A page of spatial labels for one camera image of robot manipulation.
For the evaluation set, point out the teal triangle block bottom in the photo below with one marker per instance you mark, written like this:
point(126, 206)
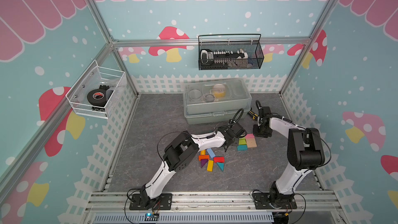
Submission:
point(220, 165)

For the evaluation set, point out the pink block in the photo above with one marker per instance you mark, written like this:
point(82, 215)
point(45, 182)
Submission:
point(249, 136)

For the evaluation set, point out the white black tool in basket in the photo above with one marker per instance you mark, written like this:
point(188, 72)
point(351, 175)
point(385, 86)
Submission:
point(223, 58)

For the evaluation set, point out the black tape roll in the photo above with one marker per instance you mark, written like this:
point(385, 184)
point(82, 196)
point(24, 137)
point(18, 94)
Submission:
point(97, 97)

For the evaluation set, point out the translucent plastic storage box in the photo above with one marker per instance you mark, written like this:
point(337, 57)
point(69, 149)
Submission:
point(215, 101)

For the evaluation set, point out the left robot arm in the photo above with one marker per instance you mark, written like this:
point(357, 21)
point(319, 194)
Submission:
point(178, 155)

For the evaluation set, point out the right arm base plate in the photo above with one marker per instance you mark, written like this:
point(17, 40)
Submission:
point(278, 202)

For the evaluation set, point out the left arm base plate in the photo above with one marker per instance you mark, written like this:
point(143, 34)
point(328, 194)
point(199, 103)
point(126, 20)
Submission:
point(163, 202)

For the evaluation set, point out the tan rectangular block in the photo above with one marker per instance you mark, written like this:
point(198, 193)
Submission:
point(251, 145)

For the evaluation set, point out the light blue block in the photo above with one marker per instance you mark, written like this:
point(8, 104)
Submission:
point(211, 153)

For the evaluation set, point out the red block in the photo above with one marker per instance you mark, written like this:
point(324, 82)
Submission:
point(219, 159)

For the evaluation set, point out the purple triangle block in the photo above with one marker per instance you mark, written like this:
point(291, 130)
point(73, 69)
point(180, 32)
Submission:
point(204, 162)

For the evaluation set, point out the green lit circuit board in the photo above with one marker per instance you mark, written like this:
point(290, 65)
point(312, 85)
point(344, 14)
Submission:
point(151, 217)

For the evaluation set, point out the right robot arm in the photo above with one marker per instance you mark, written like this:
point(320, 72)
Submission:
point(305, 153)

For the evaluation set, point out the yellow black screwdriver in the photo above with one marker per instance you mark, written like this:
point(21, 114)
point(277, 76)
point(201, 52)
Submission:
point(253, 115)

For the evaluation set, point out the black wire mesh basket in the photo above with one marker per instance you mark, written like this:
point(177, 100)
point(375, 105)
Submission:
point(249, 43)

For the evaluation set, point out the teal rectangular block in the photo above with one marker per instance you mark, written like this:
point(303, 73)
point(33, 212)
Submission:
point(242, 147)

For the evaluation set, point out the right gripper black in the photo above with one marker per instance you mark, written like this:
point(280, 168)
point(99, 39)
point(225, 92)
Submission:
point(255, 132)

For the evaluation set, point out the white wire basket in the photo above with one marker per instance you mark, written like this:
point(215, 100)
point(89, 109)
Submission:
point(97, 77)

